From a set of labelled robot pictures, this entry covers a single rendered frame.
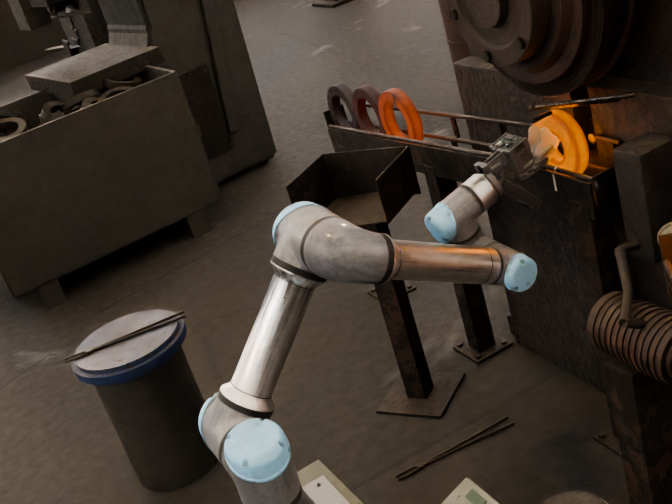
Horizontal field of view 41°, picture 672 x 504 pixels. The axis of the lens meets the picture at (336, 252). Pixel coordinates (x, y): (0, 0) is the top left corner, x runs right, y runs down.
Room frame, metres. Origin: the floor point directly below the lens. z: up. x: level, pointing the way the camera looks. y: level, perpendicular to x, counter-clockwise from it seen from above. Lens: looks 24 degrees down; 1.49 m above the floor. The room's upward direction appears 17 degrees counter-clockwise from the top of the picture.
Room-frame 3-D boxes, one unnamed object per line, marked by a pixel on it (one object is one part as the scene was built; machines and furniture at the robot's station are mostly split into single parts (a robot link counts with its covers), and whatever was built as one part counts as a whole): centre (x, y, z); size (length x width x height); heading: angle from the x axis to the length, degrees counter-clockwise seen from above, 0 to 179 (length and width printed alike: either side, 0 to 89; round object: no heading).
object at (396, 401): (2.20, -0.09, 0.36); 0.26 x 0.20 x 0.72; 55
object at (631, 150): (1.59, -0.63, 0.68); 0.11 x 0.08 x 0.24; 110
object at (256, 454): (1.42, 0.25, 0.48); 0.13 x 0.12 x 0.14; 21
